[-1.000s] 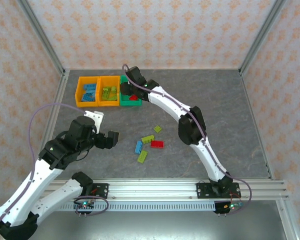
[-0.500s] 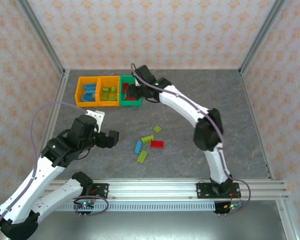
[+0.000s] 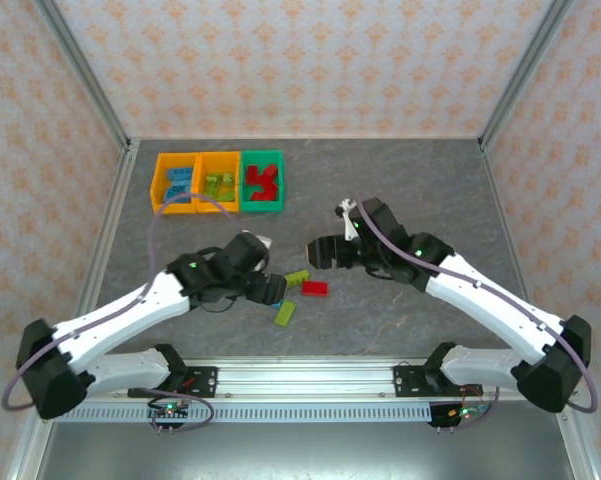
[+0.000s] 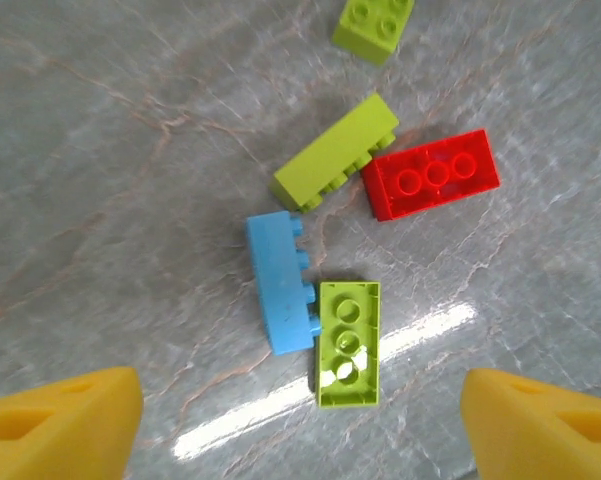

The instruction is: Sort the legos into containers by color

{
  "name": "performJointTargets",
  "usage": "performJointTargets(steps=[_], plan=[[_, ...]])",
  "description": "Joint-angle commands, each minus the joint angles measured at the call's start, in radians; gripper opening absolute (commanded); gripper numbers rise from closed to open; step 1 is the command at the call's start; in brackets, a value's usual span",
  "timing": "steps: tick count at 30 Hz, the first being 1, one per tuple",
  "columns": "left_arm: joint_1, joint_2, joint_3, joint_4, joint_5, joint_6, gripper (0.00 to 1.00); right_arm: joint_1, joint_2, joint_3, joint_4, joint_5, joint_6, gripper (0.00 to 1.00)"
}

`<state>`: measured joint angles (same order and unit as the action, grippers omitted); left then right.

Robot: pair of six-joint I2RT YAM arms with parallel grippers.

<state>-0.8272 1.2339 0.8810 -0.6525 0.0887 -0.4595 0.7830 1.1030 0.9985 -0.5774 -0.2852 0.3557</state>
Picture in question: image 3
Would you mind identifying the green plastic bin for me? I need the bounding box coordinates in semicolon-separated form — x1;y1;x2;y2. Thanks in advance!
238;149;287;215

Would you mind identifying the orange plastic bin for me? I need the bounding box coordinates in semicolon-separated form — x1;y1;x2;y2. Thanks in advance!
193;151;242;215
149;152;202;215

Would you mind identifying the left circuit board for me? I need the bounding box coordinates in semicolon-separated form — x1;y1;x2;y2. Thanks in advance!
146;401;190;420

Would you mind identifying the circuit board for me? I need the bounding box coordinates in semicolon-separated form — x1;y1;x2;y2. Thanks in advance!
447;404;487;420
146;401;190;420

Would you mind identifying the grey metal panel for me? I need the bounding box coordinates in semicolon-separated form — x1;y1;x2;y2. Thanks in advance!
33;419;582;480

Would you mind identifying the right circuit board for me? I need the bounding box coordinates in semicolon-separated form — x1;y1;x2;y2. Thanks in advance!
447;404;487;420

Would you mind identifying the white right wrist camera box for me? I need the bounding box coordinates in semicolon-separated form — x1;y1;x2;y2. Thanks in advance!
333;196;364;242

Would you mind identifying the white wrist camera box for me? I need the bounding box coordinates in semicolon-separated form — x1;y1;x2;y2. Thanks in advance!
333;196;364;242
241;229;274;252

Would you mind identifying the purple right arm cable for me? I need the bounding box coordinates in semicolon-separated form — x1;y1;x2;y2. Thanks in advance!
354;193;600;432

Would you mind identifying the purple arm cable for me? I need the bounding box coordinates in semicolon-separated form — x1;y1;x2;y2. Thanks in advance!
1;192;244;434
354;193;600;432

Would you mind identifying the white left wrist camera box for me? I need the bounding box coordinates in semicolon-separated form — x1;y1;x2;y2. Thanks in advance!
241;229;274;252

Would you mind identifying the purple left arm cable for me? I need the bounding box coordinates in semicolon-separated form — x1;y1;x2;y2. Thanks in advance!
1;192;244;434

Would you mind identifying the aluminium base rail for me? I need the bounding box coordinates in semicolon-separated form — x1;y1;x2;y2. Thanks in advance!
32;356;581;402

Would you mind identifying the aluminium side rail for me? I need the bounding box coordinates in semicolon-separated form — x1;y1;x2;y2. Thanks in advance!
479;139;601;480
2;138;141;480

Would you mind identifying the slotted grey cable duct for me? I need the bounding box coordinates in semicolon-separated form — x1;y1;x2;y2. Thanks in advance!
54;403;434;425

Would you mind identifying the aluminium frame post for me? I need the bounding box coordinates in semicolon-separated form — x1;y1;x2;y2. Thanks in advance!
33;0;133;151
478;0;577;151

